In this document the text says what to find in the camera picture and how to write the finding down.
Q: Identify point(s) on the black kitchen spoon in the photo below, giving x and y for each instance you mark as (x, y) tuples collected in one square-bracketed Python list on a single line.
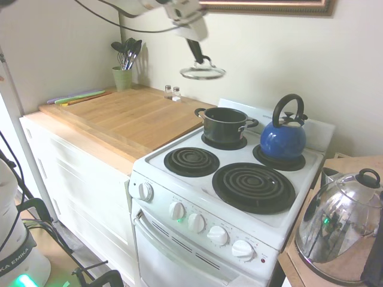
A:
[(116, 46)]

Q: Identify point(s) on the chrome electric kettle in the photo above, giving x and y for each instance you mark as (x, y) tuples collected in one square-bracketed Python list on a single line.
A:
[(338, 224)]

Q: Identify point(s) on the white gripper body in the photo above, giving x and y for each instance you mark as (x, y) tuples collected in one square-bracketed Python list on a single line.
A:
[(194, 28)]

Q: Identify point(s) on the glass salt shaker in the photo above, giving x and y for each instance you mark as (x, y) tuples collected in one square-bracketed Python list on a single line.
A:
[(176, 95)]

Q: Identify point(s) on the small black coil burner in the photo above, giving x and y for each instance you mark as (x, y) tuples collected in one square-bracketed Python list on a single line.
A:
[(191, 161), (224, 145), (279, 164)]

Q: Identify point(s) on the blue whistling kettle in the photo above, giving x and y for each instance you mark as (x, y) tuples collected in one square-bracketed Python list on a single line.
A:
[(281, 140)]

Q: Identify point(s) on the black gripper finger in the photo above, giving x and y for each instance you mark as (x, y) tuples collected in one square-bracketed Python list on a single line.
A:
[(193, 51), (200, 51)]

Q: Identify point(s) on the metal whisk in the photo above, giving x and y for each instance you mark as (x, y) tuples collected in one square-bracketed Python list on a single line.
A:
[(122, 59)]

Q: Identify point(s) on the large black coil burner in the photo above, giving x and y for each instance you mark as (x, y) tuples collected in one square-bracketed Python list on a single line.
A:
[(254, 188)]

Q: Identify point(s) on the black kitchen utensils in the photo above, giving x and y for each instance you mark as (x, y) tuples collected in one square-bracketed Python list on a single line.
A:
[(129, 45)]

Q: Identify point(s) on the purple knife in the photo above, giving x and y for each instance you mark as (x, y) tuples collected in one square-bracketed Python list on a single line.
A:
[(64, 99)]

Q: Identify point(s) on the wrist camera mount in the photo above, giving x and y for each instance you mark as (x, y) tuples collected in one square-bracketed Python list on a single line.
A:
[(182, 9)]

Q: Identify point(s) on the green utensil holder cup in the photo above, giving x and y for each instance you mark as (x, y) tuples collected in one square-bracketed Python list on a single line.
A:
[(122, 79)]

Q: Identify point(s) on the glass pepper shaker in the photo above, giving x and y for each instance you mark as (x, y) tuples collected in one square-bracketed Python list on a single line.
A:
[(167, 92)]

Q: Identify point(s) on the large wooden cutting board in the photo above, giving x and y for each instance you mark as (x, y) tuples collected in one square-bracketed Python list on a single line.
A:
[(125, 116)]

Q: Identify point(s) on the black cooking pot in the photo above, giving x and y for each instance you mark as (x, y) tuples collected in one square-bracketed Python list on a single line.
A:
[(223, 127)]

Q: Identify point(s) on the white electric stove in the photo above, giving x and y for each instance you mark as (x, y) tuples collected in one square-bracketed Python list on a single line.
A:
[(209, 239)]

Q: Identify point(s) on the white stove knob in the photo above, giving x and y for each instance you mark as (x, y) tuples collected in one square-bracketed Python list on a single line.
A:
[(243, 251), (177, 210), (196, 223), (218, 236), (146, 191)]

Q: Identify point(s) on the orange knife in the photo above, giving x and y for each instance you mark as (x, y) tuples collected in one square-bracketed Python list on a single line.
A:
[(89, 99)]

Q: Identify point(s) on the black slotted spoon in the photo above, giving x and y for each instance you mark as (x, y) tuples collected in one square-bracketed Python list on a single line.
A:
[(137, 46)]

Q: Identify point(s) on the white base cabinet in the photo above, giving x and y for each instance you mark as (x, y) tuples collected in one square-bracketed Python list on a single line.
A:
[(83, 185)]

